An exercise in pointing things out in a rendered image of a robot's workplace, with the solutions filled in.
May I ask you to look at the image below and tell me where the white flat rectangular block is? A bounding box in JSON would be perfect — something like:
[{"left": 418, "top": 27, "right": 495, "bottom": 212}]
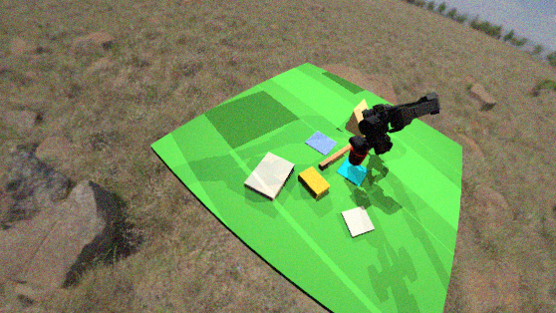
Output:
[{"left": 244, "top": 152, "right": 295, "bottom": 201}]

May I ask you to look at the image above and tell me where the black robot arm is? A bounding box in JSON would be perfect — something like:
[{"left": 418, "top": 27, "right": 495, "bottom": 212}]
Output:
[{"left": 358, "top": 92, "right": 441, "bottom": 155}]

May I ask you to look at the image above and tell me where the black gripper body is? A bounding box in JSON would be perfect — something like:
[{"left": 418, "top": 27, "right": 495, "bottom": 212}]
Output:
[{"left": 349, "top": 131, "right": 391, "bottom": 152}]

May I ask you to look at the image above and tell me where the white flat square tile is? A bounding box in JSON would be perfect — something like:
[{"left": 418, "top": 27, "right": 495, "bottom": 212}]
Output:
[{"left": 341, "top": 206, "right": 375, "bottom": 237}]

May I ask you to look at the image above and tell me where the red cup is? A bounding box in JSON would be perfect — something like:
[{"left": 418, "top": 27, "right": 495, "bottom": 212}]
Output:
[{"left": 348, "top": 146, "right": 368, "bottom": 166}]

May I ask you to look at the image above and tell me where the peach flat bar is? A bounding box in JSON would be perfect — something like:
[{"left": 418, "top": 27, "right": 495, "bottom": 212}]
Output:
[{"left": 318, "top": 145, "right": 352, "bottom": 169}]

